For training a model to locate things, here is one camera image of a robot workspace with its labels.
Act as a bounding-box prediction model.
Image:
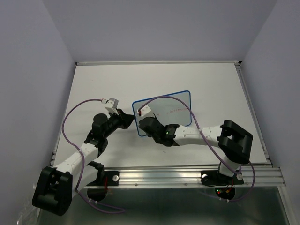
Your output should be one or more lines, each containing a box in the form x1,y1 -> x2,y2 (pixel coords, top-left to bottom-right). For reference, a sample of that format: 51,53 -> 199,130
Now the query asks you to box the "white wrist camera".
101,98 -> 119,115
137,105 -> 152,118

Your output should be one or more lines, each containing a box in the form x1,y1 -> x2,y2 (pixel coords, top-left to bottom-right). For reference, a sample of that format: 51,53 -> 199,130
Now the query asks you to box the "aluminium table edge frame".
75,60 -> 242,66

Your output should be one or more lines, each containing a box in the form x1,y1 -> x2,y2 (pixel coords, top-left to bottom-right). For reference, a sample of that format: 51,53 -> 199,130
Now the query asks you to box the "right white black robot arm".
139,117 -> 253,183

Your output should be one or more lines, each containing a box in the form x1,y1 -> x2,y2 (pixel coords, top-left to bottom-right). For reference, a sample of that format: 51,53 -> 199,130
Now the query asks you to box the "purple cable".
139,95 -> 255,203
62,98 -> 125,213

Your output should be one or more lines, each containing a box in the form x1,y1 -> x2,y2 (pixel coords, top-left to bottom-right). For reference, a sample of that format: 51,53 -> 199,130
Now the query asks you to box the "aluminium mounting rail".
105,165 -> 285,189

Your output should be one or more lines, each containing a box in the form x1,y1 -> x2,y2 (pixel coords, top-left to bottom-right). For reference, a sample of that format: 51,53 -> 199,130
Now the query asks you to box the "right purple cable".
139,95 -> 255,203

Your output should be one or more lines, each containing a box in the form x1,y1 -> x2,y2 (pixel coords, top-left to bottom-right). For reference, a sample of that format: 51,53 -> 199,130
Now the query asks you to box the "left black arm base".
87,171 -> 120,201

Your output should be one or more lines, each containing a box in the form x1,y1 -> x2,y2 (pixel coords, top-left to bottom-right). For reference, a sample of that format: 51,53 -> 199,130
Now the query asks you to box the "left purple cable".
62,98 -> 125,213

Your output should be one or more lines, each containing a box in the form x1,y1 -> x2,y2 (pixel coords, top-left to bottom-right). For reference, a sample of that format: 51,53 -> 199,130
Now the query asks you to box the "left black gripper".
103,108 -> 135,138

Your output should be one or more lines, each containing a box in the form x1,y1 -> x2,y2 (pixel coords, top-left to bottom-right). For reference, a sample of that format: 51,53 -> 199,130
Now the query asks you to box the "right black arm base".
201,170 -> 244,200

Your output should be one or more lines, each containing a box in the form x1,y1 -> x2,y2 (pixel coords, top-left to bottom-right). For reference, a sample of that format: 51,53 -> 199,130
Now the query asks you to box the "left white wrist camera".
101,98 -> 119,115

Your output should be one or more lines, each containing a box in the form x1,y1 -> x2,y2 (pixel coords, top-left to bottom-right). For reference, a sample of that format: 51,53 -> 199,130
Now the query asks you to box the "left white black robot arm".
32,109 -> 135,216

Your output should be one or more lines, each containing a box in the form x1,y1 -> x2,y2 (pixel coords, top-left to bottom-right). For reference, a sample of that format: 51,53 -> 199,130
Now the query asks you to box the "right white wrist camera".
137,105 -> 152,118

